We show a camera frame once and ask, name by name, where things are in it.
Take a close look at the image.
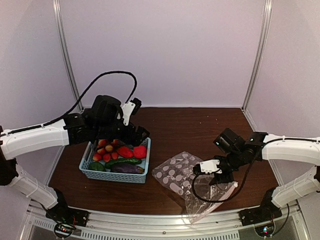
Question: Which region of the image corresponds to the left aluminium frame post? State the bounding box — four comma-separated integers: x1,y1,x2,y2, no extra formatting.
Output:
52,0,80,101

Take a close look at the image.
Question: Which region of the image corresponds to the green avocado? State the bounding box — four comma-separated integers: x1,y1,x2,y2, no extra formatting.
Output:
88,162,106,172

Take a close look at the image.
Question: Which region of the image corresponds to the right aluminium frame post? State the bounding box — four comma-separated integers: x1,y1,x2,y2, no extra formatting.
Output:
241,0,273,112

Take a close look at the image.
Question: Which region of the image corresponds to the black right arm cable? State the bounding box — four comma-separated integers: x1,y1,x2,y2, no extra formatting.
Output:
191,139,270,202

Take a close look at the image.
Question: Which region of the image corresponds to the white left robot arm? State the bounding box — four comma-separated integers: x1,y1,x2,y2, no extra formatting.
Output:
0,95,150,222

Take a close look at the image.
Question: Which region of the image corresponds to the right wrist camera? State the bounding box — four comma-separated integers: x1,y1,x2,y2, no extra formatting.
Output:
193,159,222,175

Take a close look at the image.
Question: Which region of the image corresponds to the light blue plastic basket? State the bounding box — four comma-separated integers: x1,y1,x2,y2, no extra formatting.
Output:
78,137,151,184

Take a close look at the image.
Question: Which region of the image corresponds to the green cucumber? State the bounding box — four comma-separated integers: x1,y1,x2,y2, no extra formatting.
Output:
104,157,142,170

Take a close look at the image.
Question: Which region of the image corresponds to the purple eggplant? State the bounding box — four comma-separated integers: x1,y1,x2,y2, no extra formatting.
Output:
110,163,145,174

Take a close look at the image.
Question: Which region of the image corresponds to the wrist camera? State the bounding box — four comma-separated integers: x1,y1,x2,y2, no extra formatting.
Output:
193,159,222,175
121,97,142,126

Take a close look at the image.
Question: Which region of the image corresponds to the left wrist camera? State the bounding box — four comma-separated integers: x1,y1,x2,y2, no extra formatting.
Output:
121,97,142,126

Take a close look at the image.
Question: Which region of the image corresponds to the red lychee bunch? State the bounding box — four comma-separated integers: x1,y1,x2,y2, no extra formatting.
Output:
92,139,119,163

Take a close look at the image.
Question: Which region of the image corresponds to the front aluminium rail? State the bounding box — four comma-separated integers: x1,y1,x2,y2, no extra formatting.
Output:
18,200,311,240

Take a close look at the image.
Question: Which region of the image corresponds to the orange red chili pepper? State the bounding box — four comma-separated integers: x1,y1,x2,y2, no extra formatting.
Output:
116,146,134,158

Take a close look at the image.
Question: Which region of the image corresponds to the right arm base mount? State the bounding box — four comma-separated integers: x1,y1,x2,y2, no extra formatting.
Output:
238,206,282,238

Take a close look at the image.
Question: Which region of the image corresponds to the red bell pepper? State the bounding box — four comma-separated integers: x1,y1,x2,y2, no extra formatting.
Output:
133,145,148,159

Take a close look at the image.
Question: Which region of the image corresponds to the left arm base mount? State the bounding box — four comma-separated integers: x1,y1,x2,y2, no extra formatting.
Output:
44,206,89,239

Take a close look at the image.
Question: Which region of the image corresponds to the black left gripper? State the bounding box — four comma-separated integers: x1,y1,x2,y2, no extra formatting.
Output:
94,120,150,147

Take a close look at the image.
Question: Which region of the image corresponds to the aluminium frame post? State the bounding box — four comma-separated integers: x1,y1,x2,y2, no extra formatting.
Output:
52,0,80,101
241,0,273,112

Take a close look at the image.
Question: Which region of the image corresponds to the clear polka dot zip bag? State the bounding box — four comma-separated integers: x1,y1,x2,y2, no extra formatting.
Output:
152,151,238,224

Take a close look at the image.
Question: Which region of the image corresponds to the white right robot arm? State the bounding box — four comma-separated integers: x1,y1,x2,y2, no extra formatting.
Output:
201,128,320,221

